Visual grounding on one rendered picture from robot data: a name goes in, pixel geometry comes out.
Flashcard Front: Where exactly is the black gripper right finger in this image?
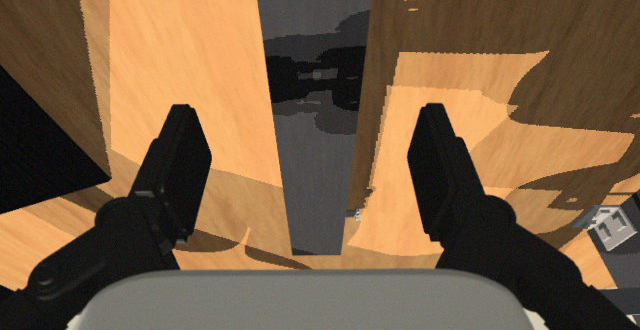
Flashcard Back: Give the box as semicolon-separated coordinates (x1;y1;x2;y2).
407;103;640;330

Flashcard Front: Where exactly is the black flat rectangular panel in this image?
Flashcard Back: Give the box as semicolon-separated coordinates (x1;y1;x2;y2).
587;189;640;288

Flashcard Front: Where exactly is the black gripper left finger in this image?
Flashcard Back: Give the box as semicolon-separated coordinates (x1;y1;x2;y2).
0;104;212;330

